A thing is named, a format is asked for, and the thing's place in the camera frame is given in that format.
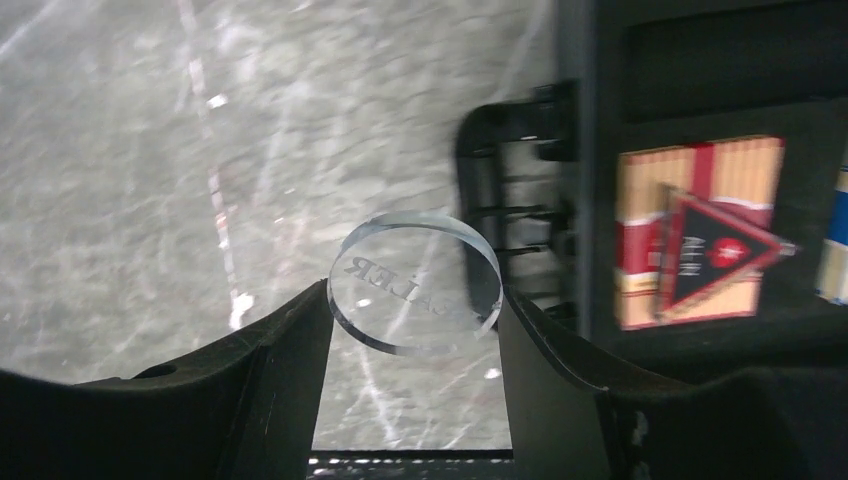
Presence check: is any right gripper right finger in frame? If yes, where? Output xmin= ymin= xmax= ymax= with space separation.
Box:
xmin=498 ymin=288 xmax=847 ymax=479

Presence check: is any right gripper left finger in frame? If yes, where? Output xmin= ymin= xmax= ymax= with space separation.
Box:
xmin=1 ymin=281 xmax=334 ymax=479

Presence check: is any red triangular dealer button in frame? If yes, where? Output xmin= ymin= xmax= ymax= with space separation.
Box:
xmin=652 ymin=185 xmax=798 ymax=323

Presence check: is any clear round dealer button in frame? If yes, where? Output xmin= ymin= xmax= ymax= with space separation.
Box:
xmin=326 ymin=210 xmax=503 ymax=357

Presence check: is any black poker set case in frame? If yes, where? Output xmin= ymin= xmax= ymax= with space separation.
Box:
xmin=454 ymin=1 xmax=847 ymax=379

